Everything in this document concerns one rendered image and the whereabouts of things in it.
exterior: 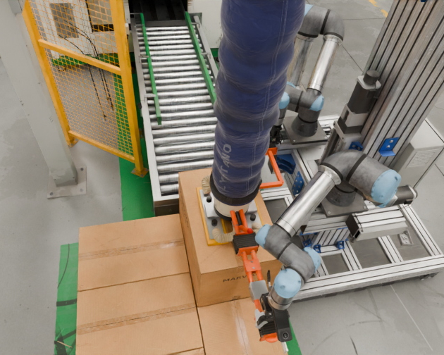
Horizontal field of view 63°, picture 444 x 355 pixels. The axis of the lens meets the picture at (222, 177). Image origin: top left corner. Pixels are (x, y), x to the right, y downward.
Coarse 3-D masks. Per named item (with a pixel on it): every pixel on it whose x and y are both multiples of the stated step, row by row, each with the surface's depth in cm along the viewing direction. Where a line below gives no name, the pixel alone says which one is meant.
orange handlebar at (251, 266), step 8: (272, 160) 187; (280, 176) 180; (264, 184) 176; (272, 184) 176; (280, 184) 177; (232, 216) 163; (240, 216) 164; (256, 256) 151; (248, 264) 148; (256, 264) 148; (248, 272) 146; (256, 272) 147; (248, 280) 145; (256, 304) 138
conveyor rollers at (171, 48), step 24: (144, 48) 343; (168, 48) 348; (192, 48) 353; (144, 72) 321; (168, 72) 326; (192, 72) 323; (168, 96) 302; (192, 96) 301; (168, 120) 280; (192, 120) 282; (216, 120) 286; (192, 144) 265; (168, 168) 249; (192, 168) 254
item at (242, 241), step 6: (240, 234) 156; (246, 234) 157; (252, 234) 157; (234, 240) 154; (240, 240) 154; (246, 240) 155; (252, 240) 155; (234, 246) 155; (240, 246) 153; (246, 246) 153; (252, 246) 153; (258, 246) 153; (240, 252) 152; (246, 252) 153
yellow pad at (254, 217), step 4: (256, 204) 183; (252, 212) 179; (256, 212) 179; (248, 216) 177; (252, 216) 174; (256, 216) 178; (260, 216) 178; (248, 220) 176; (252, 220) 175; (256, 220) 176; (260, 220) 177; (248, 224) 174
